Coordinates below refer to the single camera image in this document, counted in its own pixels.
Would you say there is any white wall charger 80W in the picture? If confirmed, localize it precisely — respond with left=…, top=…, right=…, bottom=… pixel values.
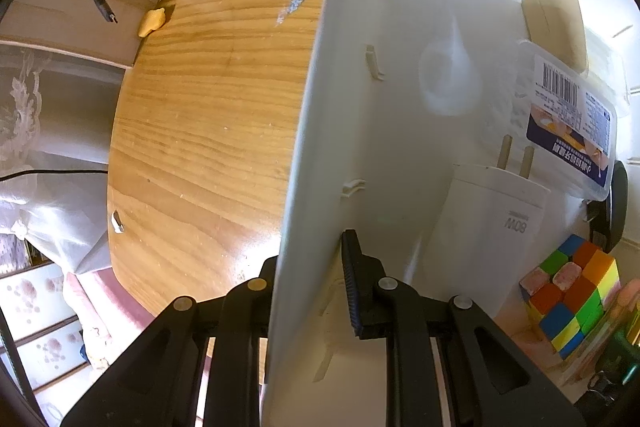
left=422, top=134, right=550, bottom=317

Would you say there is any green and gold box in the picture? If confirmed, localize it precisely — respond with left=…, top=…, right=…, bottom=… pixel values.
left=598, top=306, right=639, bottom=386

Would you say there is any white plastic storage bin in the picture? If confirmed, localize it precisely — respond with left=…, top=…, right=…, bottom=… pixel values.
left=259, top=0, right=640, bottom=427

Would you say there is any translucent plastic box with barcode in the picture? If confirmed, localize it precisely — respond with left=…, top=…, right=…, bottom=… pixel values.
left=480, top=40, right=617, bottom=200

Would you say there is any multicolour rubik's cube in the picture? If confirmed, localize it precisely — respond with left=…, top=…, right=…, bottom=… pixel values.
left=520, top=234, right=620, bottom=360

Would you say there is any beige angular case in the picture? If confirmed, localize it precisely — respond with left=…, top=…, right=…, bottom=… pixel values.
left=521, top=0, right=588, bottom=74

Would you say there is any white lace curtain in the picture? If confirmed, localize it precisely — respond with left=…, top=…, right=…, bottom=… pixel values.
left=1, top=44, right=124, bottom=274

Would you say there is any clear box with stickers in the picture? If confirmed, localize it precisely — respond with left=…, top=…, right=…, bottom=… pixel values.
left=584, top=28, right=614, bottom=89

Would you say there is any pink oval case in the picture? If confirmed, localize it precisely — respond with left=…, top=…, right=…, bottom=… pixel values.
left=560, top=278, right=640, bottom=388

